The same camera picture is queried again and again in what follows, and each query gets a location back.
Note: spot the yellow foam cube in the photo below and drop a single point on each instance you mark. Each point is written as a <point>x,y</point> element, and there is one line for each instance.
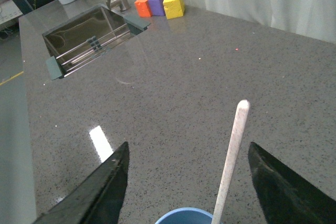
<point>174,8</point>

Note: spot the purple foam cube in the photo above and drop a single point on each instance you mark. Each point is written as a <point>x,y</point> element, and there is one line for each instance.
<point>156,7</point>

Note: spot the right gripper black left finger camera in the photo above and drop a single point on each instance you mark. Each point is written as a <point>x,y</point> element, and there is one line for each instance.
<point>99,198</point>

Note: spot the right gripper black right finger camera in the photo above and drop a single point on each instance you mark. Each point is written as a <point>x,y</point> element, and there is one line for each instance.
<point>284,195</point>

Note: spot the blue cup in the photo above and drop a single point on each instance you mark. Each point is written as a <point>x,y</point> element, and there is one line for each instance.
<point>189,215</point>

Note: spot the orange foam cube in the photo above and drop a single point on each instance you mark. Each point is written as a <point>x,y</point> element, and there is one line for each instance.
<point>143,8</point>

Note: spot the sink drying rack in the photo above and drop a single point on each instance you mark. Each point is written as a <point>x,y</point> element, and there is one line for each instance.
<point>97,44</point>

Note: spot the speckled pink chopstick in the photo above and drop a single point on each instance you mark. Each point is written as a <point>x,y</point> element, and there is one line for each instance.
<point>231,157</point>

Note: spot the steel sink basin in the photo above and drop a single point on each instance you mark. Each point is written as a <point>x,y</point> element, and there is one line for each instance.
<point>86,31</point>

